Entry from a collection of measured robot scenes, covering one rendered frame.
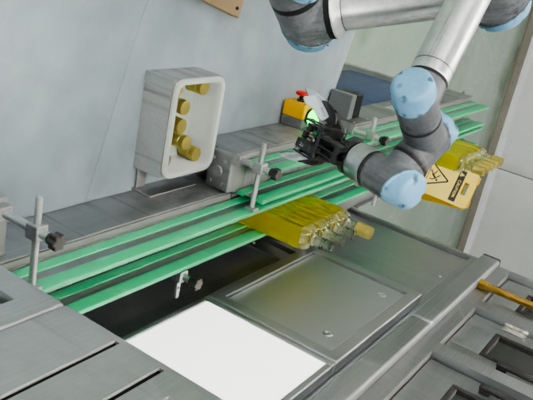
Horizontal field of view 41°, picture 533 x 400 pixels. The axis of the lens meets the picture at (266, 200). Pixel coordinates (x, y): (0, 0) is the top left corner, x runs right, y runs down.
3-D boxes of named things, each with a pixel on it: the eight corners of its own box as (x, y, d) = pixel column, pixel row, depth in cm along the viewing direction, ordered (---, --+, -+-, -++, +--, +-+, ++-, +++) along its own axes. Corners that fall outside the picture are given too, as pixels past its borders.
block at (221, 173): (202, 184, 176) (224, 194, 172) (208, 148, 172) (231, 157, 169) (211, 182, 178) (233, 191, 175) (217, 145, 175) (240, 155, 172)
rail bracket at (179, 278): (142, 285, 159) (189, 310, 152) (147, 257, 156) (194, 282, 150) (155, 279, 162) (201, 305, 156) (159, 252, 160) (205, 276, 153)
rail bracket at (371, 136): (343, 133, 219) (383, 147, 212) (350, 109, 216) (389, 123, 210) (350, 132, 222) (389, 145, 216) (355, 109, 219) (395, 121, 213)
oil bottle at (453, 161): (408, 155, 274) (480, 180, 261) (412, 141, 272) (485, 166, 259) (415, 153, 278) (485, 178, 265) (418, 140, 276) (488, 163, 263)
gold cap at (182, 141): (168, 130, 164) (182, 136, 162) (178, 128, 167) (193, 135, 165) (166, 145, 165) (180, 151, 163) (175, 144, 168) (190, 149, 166)
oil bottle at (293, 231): (234, 221, 181) (305, 253, 171) (239, 200, 180) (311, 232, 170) (247, 217, 186) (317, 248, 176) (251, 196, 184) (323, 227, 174)
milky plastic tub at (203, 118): (133, 168, 161) (162, 181, 157) (147, 70, 154) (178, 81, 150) (183, 156, 176) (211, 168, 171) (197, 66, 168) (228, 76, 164)
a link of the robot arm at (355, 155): (389, 151, 139) (373, 190, 141) (373, 142, 142) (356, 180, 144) (366, 148, 134) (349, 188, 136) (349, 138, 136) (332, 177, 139)
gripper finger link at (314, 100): (301, 76, 146) (316, 115, 143) (320, 81, 151) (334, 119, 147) (290, 85, 148) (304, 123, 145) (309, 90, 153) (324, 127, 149)
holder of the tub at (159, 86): (129, 189, 164) (155, 201, 160) (146, 70, 154) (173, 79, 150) (178, 176, 178) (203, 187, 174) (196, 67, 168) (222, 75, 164)
